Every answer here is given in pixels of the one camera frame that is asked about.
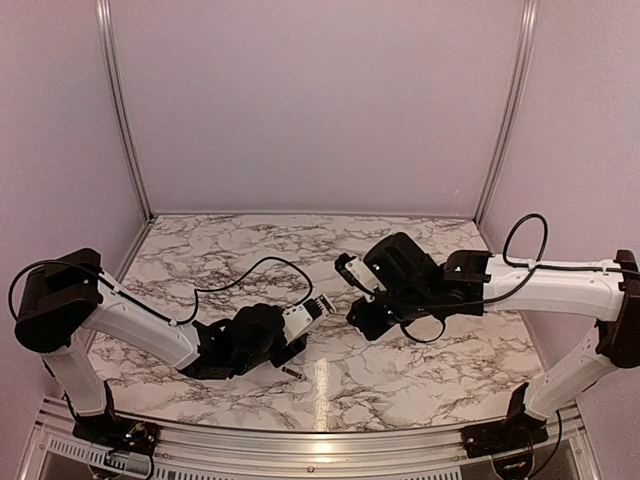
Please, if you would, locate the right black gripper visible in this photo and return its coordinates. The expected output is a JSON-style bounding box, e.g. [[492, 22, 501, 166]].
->
[[346, 287, 434, 341]]

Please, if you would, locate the black gold battery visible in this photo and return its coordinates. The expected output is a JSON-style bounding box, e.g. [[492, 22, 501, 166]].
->
[[282, 367, 304, 380]]

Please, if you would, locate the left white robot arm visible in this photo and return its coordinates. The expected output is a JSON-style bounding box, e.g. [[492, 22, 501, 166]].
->
[[9, 248, 322, 445]]

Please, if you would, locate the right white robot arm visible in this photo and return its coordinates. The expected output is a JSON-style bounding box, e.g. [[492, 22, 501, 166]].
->
[[334, 233, 639, 448]]

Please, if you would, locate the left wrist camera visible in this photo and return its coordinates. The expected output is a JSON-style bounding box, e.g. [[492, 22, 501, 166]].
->
[[282, 294, 336, 343]]

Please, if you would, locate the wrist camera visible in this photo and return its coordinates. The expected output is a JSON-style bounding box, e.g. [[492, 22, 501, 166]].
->
[[282, 294, 336, 343], [334, 253, 385, 297]]

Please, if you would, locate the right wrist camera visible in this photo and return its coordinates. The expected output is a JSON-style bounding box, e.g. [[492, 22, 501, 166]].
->
[[334, 253, 385, 297]]

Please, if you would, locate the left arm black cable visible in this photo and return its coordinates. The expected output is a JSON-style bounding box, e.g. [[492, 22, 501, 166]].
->
[[191, 256, 315, 321]]

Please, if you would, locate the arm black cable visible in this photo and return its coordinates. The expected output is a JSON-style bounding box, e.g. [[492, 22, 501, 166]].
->
[[191, 256, 315, 321], [502, 213, 549, 268]]

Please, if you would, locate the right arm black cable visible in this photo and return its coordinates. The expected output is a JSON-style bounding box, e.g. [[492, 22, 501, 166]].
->
[[502, 213, 549, 268]]

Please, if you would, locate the front aluminium rail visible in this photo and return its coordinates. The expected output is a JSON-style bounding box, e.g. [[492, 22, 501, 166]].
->
[[29, 399, 601, 480]]

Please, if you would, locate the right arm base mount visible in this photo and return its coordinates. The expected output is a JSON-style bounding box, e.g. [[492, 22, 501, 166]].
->
[[461, 382, 549, 458]]

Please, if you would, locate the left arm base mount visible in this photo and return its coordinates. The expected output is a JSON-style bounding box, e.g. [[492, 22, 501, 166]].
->
[[65, 383, 159, 456]]

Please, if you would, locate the right aluminium frame post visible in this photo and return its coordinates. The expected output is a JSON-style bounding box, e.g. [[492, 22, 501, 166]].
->
[[473, 0, 539, 228]]

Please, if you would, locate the aluminium frame post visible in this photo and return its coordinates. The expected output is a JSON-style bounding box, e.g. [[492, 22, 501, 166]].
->
[[473, 0, 539, 228], [96, 0, 154, 223]]

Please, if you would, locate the left aluminium frame post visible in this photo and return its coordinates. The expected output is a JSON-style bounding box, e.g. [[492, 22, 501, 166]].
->
[[96, 0, 154, 223]]

